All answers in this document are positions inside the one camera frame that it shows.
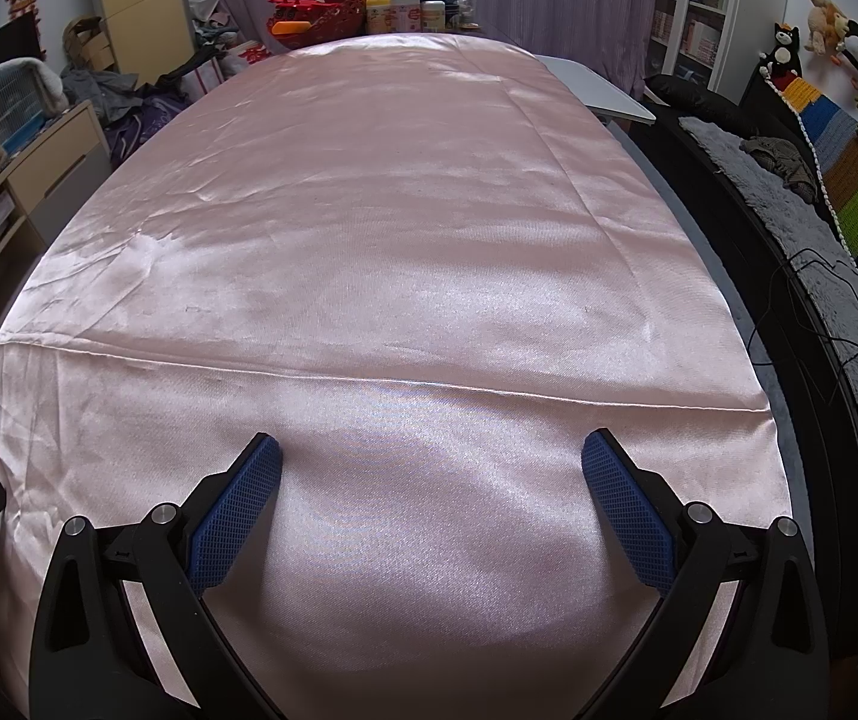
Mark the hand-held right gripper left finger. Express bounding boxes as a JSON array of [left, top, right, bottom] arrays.
[[28, 431, 285, 720]]

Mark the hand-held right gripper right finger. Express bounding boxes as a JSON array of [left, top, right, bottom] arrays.
[[580, 427, 829, 720]]

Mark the black sofa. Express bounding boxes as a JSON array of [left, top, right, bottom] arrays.
[[628, 71, 858, 661]]

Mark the pink satin tablecloth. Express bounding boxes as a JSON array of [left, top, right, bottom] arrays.
[[0, 31, 788, 720]]

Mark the beige television cabinet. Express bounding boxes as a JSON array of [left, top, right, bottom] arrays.
[[0, 99, 113, 368]]

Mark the grey fur blanket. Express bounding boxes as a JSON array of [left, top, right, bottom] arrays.
[[680, 114, 858, 668]]

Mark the blue pet cage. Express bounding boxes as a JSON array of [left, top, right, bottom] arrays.
[[0, 64, 51, 155]]

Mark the olive cloth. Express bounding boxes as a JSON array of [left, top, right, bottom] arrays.
[[740, 135, 820, 200]]

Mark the purple bag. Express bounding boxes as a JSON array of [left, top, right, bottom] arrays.
[[103, 94, 190, 166]]

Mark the grey clothes pile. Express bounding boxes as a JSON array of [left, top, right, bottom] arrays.
[[61, 64, 197, 121]]

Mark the black cushion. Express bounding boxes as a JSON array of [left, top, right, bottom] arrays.
[[643, 73, 730, 117]]

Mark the white folding table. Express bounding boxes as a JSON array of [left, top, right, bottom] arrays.
[[534, 52, 656, 125]]

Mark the cardboard box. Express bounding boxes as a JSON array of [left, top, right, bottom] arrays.
[[61, 15, 119, 74]]

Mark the white red shopping bag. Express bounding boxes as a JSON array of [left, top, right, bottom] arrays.
[[230, 37, 280, 72]]

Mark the black cat plush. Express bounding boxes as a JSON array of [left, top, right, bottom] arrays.
[[757, 21, 805, 91]]

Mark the cream standing air conditioner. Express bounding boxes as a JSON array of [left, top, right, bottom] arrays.
[[91, 0, 196, 87]]

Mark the white glass-door bookcase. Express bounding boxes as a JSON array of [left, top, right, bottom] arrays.
[[643, 0, 745, 102]]

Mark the red basket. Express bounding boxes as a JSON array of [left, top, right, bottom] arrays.
[[268, 0, 366, 52]]

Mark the purple curtain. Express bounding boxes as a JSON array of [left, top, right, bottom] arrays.
[[189, 0, 662, 98]]

